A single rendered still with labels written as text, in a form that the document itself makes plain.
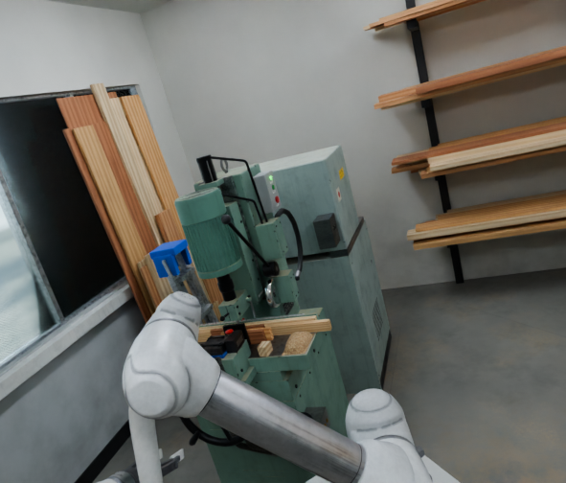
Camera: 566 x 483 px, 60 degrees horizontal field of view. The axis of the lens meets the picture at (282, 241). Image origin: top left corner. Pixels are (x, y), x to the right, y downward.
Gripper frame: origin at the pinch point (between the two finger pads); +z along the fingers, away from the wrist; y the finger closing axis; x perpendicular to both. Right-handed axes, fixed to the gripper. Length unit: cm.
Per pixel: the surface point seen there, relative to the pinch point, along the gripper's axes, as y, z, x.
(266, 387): -23.3, 32.0, -12.5
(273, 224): -29, 46, -73
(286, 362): -34.1, 28.6, -21.8
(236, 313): -14, 34, -40
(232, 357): -18.6, 17.5, -26.9
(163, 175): 109, 176, -137
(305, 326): -39, 41, -32
